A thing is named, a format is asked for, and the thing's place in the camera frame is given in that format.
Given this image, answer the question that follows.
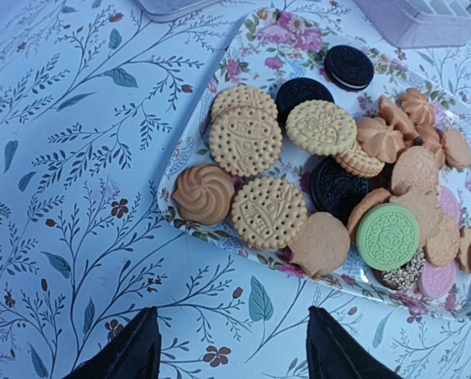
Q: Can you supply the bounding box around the round beige biscuit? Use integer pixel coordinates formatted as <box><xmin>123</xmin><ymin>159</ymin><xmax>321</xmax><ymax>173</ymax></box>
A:
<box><xmin>231</xmin><ymin>177</ymin><xmax>308</xmax><ymax>250</ymax></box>
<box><xmin>209</xmin><ymin>107</ymin><xmax>283</xmax><ymax>177</ymax></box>

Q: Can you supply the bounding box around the floral rectangular tray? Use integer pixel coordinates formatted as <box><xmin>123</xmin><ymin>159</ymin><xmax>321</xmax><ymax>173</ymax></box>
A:
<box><xmin>158</xmin><ymin>6</ymin><xmax>471</xmax><ymax>323</ymax></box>

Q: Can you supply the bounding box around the green sandwich cookie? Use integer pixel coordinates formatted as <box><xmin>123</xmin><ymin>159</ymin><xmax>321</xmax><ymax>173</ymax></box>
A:
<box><xmin>356</xmin><ymin>204</ymin><xmax>420</xmax><ymax>271</ymax></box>

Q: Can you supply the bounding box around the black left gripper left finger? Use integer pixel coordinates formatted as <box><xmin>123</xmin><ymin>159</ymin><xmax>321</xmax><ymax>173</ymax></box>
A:
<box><xmin>67</xmin><ymin>306</ymin><xmax>160</xmax><ymax>379</ymax></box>

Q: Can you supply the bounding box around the chocolate sprinkle cookie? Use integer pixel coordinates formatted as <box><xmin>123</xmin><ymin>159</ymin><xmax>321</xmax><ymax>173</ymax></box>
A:
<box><xmin>372</xmin><ymin>249</ymin><xmax>426</xmax><ymax>291</ymax></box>

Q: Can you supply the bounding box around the silver tin lid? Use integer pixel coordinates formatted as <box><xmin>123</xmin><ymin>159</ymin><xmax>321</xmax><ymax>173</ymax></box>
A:
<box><xmin>135</xmin><ymin>0</ymin><xmax>219</xmax><ymax>23</ymax></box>

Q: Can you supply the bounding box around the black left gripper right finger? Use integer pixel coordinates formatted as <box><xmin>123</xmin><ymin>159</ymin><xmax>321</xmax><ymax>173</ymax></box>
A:
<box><xmin>306</xmin><ymin>306</ymin><xmax>400</xmax><ymax>379</ymax></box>

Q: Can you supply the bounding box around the black sandwich cookie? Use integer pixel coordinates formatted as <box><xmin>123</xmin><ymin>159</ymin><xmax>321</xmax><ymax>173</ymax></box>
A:
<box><xmin>275</xmin><ymin>77</ymin><xmax>335</xmax><ymax>123</ymax></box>
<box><xmin>324</xmin><ymin>45</ymin><xmax>375</xmax><ymax>92</ymax></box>

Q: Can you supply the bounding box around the orange swirl cookie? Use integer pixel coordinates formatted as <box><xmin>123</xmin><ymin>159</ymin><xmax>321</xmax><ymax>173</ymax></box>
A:
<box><xmin>172</xmin><ymin>164</ymin><xmax>235</xmax><ymax>225</ymax></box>

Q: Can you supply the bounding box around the beige sandwich biscuit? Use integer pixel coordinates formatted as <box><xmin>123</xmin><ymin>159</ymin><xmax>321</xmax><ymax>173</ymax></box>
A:
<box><xmin>286</xmin><ymin>100</ymin><xmax>357</xmax><ymax>156</ymax></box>

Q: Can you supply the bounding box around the pink divided cookie tin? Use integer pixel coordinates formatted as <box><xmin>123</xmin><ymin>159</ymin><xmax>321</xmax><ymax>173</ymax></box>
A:
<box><xmin>356</xmin><ymin>0</ymin><xmax>471</xmax><ymax>49</ymax></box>

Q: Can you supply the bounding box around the pink sandwich cookie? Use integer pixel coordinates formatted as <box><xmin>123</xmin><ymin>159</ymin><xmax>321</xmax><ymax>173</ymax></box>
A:
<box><xmin>417</xmin><ymin>261</ymin><xmax>457</xmax><ymax>298</ymax></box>

